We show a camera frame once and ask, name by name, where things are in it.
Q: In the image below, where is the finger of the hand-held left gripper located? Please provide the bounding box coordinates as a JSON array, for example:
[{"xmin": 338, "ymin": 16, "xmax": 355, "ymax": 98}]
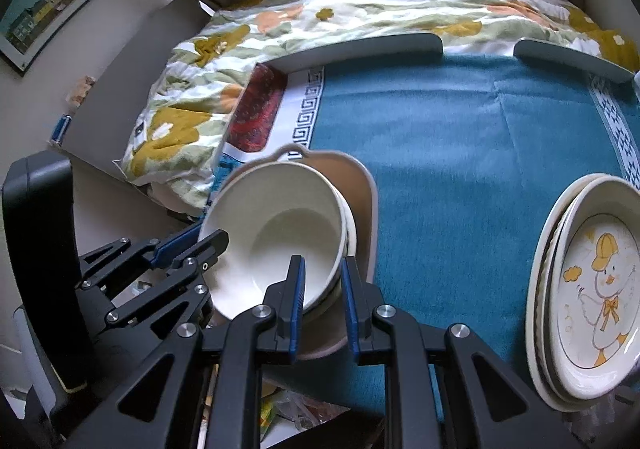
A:
[
  {"xmin": 104, "ymin": 229, "xmax": 231, "ymax": 328},
  {"xmin": 77, "ymin": 223, "xmax": 204, "ymax": 291}
]

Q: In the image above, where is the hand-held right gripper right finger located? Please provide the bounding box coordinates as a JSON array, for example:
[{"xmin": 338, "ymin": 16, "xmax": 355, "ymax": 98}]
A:
[{"xmin": 342, "ymin": 261, "xmax": 581, "ymax": 449}]

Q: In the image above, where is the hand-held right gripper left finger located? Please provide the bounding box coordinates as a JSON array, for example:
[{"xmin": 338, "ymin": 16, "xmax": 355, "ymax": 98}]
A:
[{"xmin": 60, "ymin": 255, "xmax": 306, "ymax": 449}]

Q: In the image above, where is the white bowl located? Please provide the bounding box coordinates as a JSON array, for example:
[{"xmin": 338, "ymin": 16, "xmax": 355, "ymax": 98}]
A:
[{"xmin": 199, "ymin": 162, "xmax": 348, "ymax": 322}]

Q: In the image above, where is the cream printed bowl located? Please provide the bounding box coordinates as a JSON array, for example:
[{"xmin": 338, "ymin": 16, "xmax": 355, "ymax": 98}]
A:
[{"xmin": 300, "ymin": 192, "xmax": 359, "ymax": 322}]

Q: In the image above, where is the brown plastic basin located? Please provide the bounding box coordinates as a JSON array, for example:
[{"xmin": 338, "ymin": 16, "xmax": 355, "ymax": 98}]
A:
[{"xmin": 262, "ymin": 144, "xmax": 379, "ymax": 361}]

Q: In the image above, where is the large cream plate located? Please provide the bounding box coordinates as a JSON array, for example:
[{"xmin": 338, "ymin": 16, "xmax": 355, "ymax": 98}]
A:
[{"xmin": 525, "ymin": 173, "xmax": 640, "ymax": 413}]

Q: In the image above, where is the duck print plate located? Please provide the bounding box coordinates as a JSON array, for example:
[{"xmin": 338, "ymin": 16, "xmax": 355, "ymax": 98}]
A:
[{"xmin": 544, "ymin": 179, "xmax": 640, "ymax": 401}]

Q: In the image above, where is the small blue object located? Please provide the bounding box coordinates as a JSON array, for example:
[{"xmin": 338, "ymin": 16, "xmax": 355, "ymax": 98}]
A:
[{"xmin": 50, "ymin": 114, "xmax": 71, "ymax": 147}]

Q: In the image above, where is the small beige object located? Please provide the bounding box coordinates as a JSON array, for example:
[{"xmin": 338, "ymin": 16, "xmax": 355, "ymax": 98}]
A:
[{"xmin": 67, "ymin": 76, "xmax": 96, "ymax": 107}]

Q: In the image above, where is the light grey panel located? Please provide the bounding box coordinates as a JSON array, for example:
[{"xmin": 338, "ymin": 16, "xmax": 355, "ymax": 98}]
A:
[{"xmin": 47, "ymin": 0, "xmax": 216, "ymax": 220}]

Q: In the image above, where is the teal patterned blanket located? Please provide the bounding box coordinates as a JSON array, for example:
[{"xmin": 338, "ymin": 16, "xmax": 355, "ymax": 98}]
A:
[{"xmin": 205, "ymin": 52, "xmax": 640, "ymax": 425}]

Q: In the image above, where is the grey curved bar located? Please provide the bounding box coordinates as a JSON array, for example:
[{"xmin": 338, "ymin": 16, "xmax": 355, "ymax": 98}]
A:
[
  {"xmin": 514, "ymin": 39, "xmax": 636, "ymax": 85},
  {"xmin": 274, "ymin": 33, "xmax": 445, "ymax": 75}
]

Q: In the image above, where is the floral blanket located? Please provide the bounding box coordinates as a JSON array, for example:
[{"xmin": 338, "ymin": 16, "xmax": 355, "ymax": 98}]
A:
[{"xmin": 112, "ymin": 0, "xmax": 640, "ymax": 215}]

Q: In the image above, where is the framed wall poster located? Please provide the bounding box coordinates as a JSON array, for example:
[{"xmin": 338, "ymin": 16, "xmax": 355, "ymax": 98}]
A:
[{"xmin": 0, "ymin": 0, "xmax": 126, "ymax": 77}]

